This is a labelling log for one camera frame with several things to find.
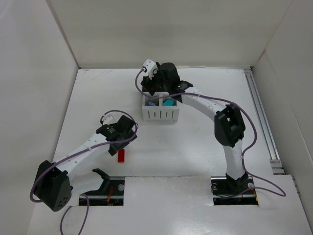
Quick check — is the teal rounded lego piece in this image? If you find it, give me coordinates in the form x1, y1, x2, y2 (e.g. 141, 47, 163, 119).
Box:
162, 99, 177, 107

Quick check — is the red long lego brick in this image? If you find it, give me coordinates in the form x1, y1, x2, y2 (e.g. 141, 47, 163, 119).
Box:
117, 149, 125, 163

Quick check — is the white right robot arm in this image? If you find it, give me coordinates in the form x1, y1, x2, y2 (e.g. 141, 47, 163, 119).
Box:
140, 59, 248, 194

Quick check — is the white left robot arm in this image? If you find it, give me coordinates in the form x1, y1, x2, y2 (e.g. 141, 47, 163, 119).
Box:
30, 115, 137, 212

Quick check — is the white slotted container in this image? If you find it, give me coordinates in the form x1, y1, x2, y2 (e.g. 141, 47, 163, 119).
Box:
142, 92, 179, 122

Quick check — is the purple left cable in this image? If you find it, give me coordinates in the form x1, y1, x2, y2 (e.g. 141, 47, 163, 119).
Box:
29, 110, 139, 235

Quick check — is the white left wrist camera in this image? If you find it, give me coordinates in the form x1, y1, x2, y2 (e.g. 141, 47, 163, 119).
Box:
100, 114, 116, 125

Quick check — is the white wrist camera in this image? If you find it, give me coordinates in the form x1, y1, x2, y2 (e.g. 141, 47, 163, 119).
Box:
143, 59, 158, 80
100, 114, 116, 125

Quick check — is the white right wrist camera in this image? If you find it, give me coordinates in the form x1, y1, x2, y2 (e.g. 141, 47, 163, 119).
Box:
143, 59, 158, 80

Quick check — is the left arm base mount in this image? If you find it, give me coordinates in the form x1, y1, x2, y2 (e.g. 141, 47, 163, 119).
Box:
85, 177, 125, 206

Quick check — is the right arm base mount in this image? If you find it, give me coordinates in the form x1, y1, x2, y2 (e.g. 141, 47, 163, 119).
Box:
210, 177, 259, 206

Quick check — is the aluminium rail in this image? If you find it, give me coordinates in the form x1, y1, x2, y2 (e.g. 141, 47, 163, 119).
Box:
244, 68, 285, 175

